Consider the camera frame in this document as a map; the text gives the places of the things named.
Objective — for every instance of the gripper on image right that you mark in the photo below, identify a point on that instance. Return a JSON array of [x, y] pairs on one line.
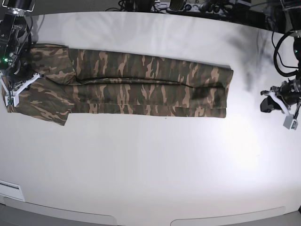
[[282, 98]]

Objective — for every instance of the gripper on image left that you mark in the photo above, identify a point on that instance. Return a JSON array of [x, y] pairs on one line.
[[13, 84]]

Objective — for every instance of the camouflage T-shirt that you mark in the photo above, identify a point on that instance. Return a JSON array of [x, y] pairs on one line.
[[94, 81]]

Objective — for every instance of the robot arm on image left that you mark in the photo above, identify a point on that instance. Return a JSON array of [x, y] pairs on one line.
[[16, 70]]

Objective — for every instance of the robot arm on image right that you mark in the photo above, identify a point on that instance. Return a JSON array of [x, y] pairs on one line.
[[285, 24]]

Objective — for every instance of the white label plate on table edge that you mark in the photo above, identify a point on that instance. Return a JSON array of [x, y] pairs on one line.
[[11, 191]]

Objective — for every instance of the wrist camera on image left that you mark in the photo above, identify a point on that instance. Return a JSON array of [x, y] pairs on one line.
[[12, 100]]

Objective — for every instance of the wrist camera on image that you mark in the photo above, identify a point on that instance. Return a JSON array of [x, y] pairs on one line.
[[12, 100], [290, 122]]

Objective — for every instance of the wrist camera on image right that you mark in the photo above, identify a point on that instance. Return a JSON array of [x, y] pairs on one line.
[[290, 122]]

